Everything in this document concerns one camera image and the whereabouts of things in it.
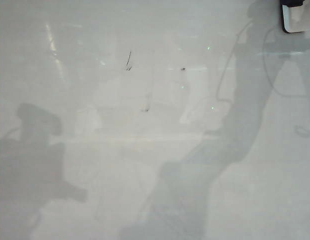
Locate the white whiteboard with dark frame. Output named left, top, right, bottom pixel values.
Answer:
left=0, top=0, right=310, bottom=240

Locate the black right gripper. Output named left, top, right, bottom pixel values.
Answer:
left=282, top=0, right=305, bottom=9

